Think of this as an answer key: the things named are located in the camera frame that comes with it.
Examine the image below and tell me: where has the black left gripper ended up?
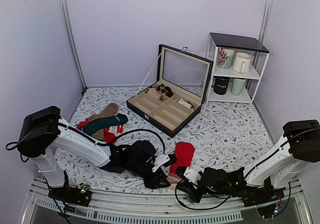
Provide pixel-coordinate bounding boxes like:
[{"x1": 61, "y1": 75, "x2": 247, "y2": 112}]
[{"x1": 127, "y1": 161, "x2": 171, "y2": 189}]

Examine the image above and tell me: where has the red and beige sock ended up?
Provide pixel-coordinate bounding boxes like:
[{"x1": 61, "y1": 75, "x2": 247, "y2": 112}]
[{"x1": 167, "y1": 142, "x2": 195, "y2": 184}]

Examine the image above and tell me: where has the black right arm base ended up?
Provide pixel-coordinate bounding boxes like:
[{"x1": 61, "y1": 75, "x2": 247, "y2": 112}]
[{"x1": 240, "y1": 179, "x2": 292, "y2": 219}]

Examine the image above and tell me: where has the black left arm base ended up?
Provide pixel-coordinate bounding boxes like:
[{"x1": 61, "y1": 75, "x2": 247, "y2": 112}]
[{"x1": 48, "y1": 171, "x2": 92, "y2": 207}]

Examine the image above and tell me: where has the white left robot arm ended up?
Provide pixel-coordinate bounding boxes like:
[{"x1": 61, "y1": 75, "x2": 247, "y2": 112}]
[{"x1": 17, "y1": 106, "x2": 171, "y2": 201}]

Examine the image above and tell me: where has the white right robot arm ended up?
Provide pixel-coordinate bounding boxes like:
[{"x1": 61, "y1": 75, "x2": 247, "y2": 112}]
[{"x1": 178, "y1": 120, "x2": 320, "y2": 206}]

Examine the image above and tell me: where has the red white striped sock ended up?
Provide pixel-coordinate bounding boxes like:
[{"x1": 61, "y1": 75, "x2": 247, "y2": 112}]
[{"x1": 109, "y1": 124, "x2": 124, "y2": 134}]

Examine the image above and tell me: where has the floral patterned table mat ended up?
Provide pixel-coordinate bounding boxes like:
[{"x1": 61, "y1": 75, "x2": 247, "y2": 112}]
[{"x1": 56, "y1": 86, "x2": 273, "y2": 195}]

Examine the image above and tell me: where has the red sock in pile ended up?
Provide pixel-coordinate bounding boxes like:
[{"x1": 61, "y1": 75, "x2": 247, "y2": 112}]
[{"x1": 76, "y1": 119, "x2": 116, "y2": 142}]

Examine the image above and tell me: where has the dark green sock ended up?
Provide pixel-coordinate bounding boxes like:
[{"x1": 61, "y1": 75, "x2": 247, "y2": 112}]
[{"x1": 80, "y1": 114, "x2": 128, "y2": 135}]

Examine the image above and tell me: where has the cream rolled sock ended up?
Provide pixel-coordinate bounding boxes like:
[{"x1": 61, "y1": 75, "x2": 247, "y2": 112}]
[{"x1": 177, "y1": 98, "x2": 194, "y2": 110}]

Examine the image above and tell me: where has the black compartment storage box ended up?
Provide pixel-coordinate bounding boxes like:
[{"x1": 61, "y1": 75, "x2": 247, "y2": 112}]
[{"x1": 126, "y1": 44, "x2": 214, "y2": 137}]

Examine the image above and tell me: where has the beige rolled sock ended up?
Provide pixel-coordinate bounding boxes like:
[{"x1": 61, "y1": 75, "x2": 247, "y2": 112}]
[{"x1": 147, "y1": 87, "x2": 164, "y2": 102}]

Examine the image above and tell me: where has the dark brown rolled sock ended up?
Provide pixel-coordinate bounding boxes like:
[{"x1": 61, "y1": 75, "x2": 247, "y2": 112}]
[{"x1": 156, "y1": 84, "x2": 173, "y2": 98}]

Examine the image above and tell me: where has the black mug with text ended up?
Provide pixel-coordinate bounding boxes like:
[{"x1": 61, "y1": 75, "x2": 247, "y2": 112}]
[{"x1": 213, "y1": 76, "x2": 230, "y2": 95}]

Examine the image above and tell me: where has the pale green cup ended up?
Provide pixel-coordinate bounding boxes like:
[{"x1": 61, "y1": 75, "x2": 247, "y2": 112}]
[{"x1": 231, "y1": 78, "x2": 247, "y2": 96}]

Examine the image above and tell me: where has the white two-tier shelf rack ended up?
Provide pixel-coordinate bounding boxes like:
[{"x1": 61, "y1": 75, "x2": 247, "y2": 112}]
[{"x1": 206, "y1": 33, "x2": 270, "y2": 105}]

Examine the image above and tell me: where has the cream ribbed mug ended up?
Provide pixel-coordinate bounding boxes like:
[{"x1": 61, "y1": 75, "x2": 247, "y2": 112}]
[{"x1": 232, "y1": 52, "x2": 252, "y2": 74}]

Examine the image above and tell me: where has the coral pattern mug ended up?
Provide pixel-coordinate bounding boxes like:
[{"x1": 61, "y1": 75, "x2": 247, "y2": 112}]
[{"x1": 217, "y1": 47, "x2": 235, "y2": 69}]

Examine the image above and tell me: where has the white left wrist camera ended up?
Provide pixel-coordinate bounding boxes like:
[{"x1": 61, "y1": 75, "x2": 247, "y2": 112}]
[{"x1": 152, "y1": 154, "x2": 177, "y2": 173}]

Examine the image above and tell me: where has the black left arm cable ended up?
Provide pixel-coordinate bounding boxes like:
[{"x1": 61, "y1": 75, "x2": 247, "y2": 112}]
[{"x1": 109, "y1": 129, "x2": 166, "y2": 157}]

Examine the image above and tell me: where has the slotted aluminium front rail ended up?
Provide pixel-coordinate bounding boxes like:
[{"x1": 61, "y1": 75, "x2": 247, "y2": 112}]
[{"x1": 18, "y1": 178, "x2": 314, "y2": 223}]

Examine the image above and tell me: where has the left aluminium frame post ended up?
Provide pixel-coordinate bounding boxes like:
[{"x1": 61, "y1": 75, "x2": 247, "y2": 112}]
[{"x1": 59, "y1": 0, "x2": 88, "y2": 93}]

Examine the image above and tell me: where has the aluminium frame post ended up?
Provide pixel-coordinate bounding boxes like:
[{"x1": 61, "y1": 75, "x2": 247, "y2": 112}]
[
  {"x1": 59, "y1": 0, "x2": 88, "y2": 93},
  {"x1": 258, "y1": 0, "x2": 273, "y2": 43}
]

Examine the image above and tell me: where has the right aluminium frame post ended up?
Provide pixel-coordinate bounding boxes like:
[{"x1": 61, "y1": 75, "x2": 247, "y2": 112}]
[{"x1": 258, "y1": 0, "x2": 273, "y2": 43}]

